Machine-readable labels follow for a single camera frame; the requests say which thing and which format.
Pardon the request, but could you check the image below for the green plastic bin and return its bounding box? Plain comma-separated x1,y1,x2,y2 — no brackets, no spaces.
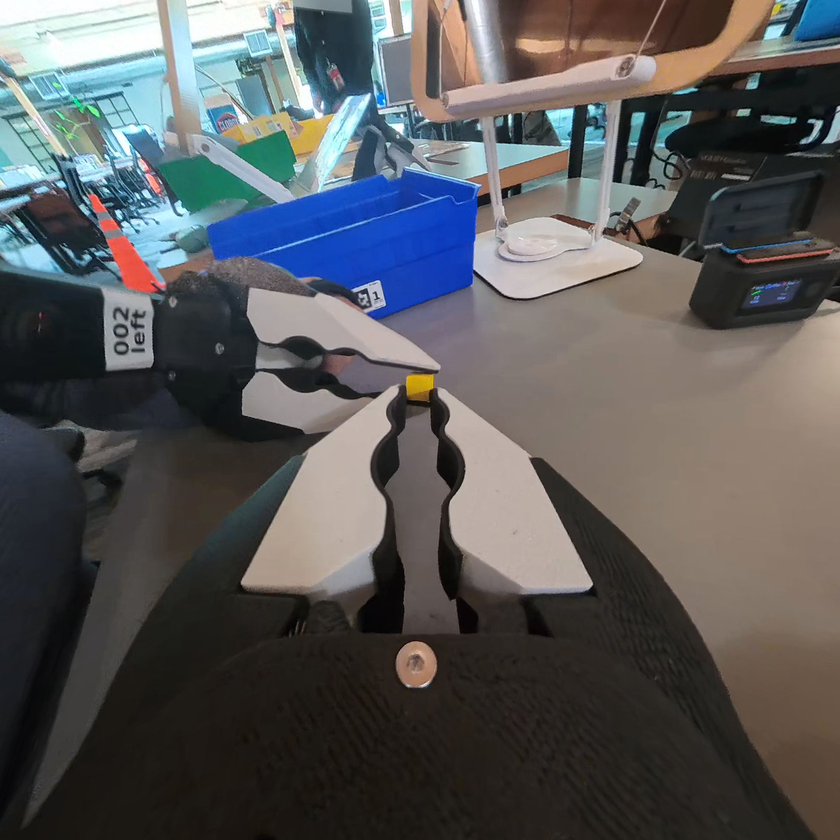
158,129,298,215

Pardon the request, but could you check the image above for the black cardboard box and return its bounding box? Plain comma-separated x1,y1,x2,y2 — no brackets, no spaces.
668,153,770,225

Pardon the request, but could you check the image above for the wood edged desk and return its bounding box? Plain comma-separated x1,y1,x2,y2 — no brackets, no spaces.
707,35,840,77
406,136,572,193

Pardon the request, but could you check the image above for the wooden post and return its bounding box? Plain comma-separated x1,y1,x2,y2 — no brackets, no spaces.
155,0,202,150

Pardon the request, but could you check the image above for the orange traffic cone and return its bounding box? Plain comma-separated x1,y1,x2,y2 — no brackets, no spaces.
87,192,166,294

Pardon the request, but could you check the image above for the person's blue sweater torso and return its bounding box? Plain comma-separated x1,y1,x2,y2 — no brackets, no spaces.
0,412,91,823

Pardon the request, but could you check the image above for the yellow box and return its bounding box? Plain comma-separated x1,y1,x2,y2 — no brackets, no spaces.
218,110,337,160

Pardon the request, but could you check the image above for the blue plastic bin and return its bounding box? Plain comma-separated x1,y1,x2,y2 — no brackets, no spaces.
205,166,482,321

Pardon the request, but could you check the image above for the person's left forearm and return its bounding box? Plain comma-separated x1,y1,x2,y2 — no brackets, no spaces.
0,375,198,434

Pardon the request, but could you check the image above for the black charger case with display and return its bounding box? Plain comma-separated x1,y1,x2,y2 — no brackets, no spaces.
688,169,840,331

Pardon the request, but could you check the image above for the grey monitor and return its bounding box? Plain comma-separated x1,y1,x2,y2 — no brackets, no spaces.
376,31,416,110

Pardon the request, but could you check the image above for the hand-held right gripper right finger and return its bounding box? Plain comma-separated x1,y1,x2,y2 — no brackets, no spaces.
428,387,595,601

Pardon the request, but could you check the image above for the white jointed stand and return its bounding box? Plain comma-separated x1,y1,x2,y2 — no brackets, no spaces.
189,93,432,206

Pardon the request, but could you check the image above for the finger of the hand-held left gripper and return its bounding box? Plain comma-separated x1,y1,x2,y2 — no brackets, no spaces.
246,287,442,375
241,367,385,435

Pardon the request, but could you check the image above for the wood framed mirror with stand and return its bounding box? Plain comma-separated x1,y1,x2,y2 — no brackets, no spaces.
409,0,777,304

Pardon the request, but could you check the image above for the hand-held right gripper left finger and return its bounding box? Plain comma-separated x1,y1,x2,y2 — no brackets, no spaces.
241,385,404,616

